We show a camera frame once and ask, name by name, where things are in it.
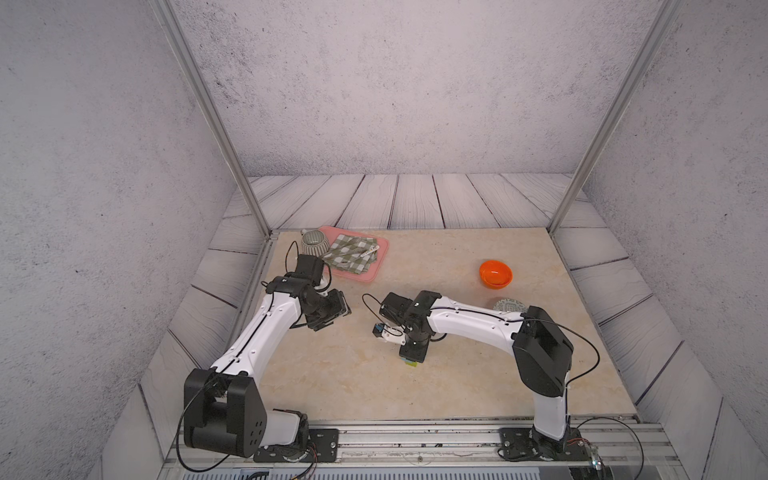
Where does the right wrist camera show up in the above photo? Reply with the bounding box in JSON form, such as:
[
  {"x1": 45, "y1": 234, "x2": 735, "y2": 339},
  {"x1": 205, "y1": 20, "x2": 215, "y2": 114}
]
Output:
[{"x1": 372, "y1": 322, "x2": 407, "y2": 345}]

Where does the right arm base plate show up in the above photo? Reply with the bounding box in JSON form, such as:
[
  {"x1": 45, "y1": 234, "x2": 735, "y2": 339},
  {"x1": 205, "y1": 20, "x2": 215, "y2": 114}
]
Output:
[{"x1": 497, "y1": 427, "x2": 591, "y2": 462}]

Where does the pink tray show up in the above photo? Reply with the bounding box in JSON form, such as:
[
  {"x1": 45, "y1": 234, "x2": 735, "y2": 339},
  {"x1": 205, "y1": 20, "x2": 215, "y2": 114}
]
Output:
[{"x1": 319, "y1": 226, "x2": 389, "y2": 283}]

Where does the grey ribbed cup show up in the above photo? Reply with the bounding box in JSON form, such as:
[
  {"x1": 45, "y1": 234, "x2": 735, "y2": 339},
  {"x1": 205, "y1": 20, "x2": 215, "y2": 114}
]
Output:
[{"x1": 299, "y1": 229, "x2": 330, "y2": 257}]

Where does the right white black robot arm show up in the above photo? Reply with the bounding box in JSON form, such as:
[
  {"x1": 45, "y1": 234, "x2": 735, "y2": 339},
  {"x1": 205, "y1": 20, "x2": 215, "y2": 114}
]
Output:
[{"x1": 379, "y1": 291, "x2": 574, "y2": 441}]

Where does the green checked cloth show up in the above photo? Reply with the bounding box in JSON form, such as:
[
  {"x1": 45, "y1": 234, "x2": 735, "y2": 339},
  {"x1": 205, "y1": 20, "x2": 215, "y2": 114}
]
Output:
[{"x1": 322, "y1": 234, "x2": 377, "y2": 274}]

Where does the metal frame post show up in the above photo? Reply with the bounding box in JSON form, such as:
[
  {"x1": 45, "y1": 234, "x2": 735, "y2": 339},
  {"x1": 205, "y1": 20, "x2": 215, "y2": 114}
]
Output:
[
  {"x1": 150, "y1": 0, "x2": 272, "y2": 237},
  {"x1": 547, "y1": 0, "x2": 683, "y2": 238}
]

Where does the green patterned ceramic bowl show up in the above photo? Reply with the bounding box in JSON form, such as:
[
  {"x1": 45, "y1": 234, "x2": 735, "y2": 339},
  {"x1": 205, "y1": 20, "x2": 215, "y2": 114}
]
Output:
[{"x1": 493, "y1": 298, "x2": 528, "y2": 313}]

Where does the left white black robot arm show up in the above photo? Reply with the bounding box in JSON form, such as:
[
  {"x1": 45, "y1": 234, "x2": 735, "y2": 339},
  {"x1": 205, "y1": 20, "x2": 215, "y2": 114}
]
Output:
[{"x1": 179, "y1": 277, "x2": 350, "y2": 459}]

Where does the right metal frame post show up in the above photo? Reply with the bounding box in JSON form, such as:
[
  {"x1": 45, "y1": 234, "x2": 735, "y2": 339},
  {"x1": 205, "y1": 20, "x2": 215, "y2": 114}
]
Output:
[{"x1": 547, "y1": 0, "x2": 683, "y2": 238}]

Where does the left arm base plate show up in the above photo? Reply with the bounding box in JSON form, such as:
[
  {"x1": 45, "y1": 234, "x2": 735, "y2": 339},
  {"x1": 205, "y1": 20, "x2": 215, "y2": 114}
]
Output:
[{"x1": 253, "y1": 428, "x2": 339, "y2": 464}]

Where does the orange plastic bowl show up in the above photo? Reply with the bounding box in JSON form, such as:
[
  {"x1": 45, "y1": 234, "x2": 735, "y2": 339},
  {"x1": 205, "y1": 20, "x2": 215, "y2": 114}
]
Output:
[{"x1": 478, "y1": 260, "x2": 514, "y2": 289}]

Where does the aluminium mounting rail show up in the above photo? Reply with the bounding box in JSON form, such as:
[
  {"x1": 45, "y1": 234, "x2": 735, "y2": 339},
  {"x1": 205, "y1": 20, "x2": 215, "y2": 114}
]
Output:
[{"x1": 160, "y1": 416, "x2": 688, "y2": 479}]

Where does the left metal frame post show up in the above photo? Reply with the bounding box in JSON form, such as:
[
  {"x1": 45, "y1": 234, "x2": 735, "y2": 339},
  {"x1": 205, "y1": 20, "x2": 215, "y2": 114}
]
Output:
[{"x1": 150, "y1": 0, "x2": 272, "y2": 237}]

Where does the white clip on cloth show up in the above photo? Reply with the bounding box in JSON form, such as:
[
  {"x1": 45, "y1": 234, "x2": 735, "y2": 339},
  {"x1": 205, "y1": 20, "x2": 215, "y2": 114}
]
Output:
[{"x1": 359, "y1": 245, "x2": 380, "y2": 259}]

